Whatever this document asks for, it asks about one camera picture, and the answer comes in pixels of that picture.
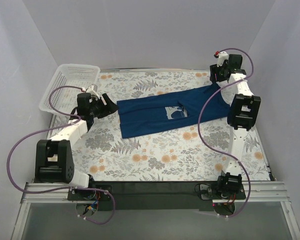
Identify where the blue t shirt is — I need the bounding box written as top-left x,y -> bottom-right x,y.
117,83 -> 220,139

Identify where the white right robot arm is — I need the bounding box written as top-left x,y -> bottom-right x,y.
210,51 -> 261,199

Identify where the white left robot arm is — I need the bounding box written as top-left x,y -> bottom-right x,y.
35,92 -> 119,200

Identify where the white plastic basket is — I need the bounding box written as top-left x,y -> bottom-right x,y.
39,64 -> 100,115

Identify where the floral table cloth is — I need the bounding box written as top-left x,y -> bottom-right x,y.
39,70 -> 271,182

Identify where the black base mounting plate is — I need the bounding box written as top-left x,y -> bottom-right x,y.
67,180 -> 247,212

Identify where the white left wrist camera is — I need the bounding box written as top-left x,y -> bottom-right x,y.
81,84 -> 100,99

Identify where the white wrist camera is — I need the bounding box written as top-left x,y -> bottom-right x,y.
81,84 -> 100,99
214,51 -> 229,67

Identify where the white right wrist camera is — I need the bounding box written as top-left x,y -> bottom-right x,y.
214,51 -> 229,67

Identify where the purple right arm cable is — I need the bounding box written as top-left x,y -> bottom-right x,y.
197,47 -> 255,219

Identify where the aluminium frame rail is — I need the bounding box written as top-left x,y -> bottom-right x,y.
22,181 -> 290,202

